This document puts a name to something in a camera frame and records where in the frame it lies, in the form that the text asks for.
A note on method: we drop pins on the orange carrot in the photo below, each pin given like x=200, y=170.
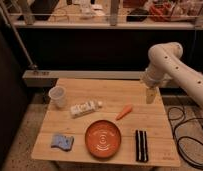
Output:
x=127, y=109

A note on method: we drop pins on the diagonal metal pole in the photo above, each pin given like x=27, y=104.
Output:
x=32, y=65

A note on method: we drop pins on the black object on shelf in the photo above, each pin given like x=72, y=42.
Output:
x=137, y=15

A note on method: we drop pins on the red object on shelf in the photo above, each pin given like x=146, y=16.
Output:
x=160, y=13

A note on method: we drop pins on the blue sponge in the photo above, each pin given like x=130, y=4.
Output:
x=62, y=142

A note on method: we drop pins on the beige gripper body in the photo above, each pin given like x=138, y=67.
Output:
x=150, y=95

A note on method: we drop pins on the clear plastic cup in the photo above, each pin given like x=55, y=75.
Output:
x=58, y=96

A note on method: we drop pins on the orange plate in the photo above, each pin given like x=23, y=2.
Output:
x=102, y=139

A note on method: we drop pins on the black white striped block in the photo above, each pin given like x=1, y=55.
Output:
x=141, y=146

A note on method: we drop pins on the white plastic bottle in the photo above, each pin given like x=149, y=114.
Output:
x=85, y=108

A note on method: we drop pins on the grey metal rail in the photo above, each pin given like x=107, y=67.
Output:
x=31, y=75

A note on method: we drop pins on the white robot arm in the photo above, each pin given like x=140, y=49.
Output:
x=165, y=59

